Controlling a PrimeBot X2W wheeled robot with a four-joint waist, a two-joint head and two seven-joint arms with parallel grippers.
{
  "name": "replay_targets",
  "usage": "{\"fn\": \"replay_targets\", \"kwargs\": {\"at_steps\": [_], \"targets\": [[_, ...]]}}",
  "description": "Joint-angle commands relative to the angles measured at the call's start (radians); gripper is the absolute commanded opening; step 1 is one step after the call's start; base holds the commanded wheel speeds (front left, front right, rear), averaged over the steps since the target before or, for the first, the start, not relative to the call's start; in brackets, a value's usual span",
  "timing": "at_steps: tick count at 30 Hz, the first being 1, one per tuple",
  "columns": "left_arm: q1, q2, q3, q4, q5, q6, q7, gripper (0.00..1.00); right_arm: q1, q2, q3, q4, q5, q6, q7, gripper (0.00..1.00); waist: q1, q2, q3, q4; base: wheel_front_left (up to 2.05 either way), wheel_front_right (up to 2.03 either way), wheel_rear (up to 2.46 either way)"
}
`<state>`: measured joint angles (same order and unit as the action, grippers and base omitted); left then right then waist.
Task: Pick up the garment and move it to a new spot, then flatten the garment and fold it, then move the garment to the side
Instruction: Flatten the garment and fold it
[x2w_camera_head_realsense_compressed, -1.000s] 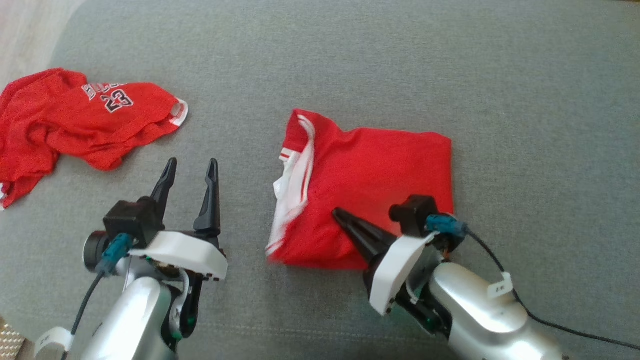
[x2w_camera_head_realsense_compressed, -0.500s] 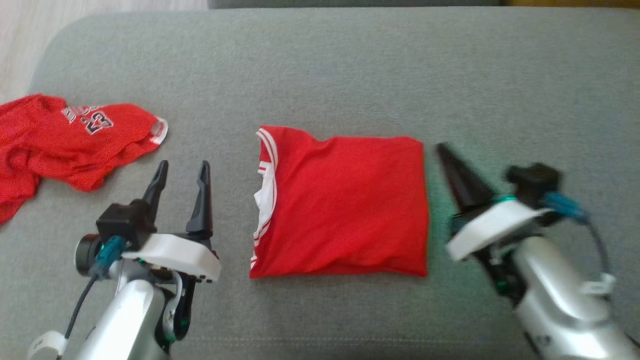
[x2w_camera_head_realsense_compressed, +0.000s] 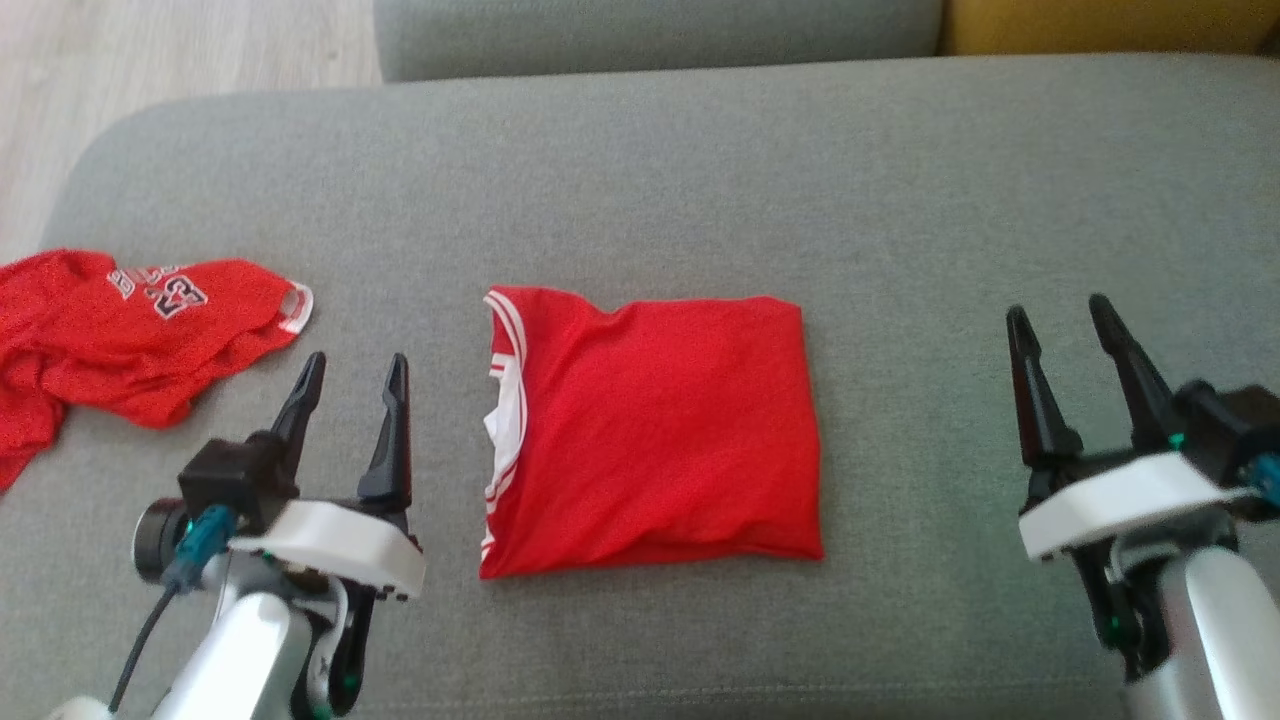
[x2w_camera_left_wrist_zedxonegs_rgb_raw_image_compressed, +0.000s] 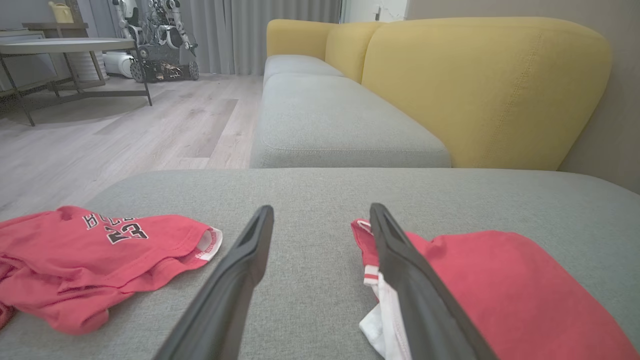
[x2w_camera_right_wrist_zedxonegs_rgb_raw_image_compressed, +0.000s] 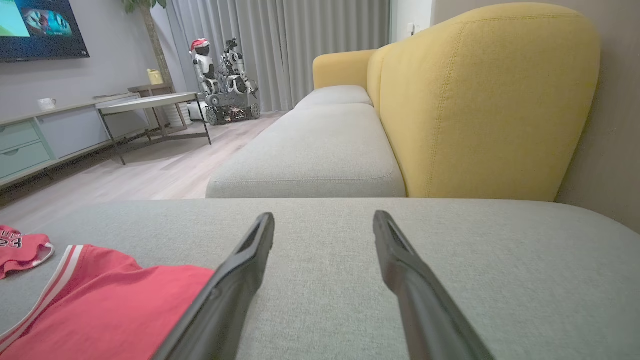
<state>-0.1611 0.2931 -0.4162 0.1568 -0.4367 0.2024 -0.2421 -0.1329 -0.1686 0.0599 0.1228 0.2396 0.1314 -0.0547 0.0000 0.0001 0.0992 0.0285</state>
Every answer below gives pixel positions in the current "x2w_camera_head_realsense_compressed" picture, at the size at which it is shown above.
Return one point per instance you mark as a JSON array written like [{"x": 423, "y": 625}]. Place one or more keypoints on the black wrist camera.
[
  {"x": 1230, "y": 425},
  {"x": 235, "y": 480}
]

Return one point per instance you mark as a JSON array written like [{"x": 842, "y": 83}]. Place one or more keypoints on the red shorts white stripes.
[{"x": 650, "y": 430}]

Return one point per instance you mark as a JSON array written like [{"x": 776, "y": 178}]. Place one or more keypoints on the red printed basketball jersey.
[{"x": 100, "y": 350}]

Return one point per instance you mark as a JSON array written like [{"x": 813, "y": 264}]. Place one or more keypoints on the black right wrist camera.
[{"x": 1230, "y": 425}]

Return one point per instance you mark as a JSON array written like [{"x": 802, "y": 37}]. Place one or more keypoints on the grey fabric sofa cushion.
[{"x": 650, "y": 35}]

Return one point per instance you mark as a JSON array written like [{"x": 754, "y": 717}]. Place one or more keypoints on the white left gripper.
[{"x": 340, "y": 545}]

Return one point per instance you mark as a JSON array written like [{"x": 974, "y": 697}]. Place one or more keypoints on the yellow sofa cushion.
[{"x": 1100, "y": 25}]

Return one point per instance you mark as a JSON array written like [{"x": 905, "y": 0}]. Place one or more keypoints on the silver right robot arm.
[{"x": 1210, "y": 640}]

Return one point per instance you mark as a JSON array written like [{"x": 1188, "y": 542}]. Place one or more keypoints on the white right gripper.
[{"x": 1120, "y": 500}]

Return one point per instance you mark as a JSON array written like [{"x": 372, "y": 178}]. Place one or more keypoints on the large grey sofa seat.
[{"x": 700, "y": 180}]

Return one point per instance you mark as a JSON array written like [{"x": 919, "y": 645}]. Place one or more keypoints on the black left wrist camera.
[{"x": 235, "y": 480}]

